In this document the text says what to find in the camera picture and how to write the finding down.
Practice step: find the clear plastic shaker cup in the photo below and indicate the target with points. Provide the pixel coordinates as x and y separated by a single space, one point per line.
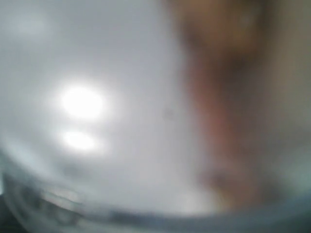
98 133

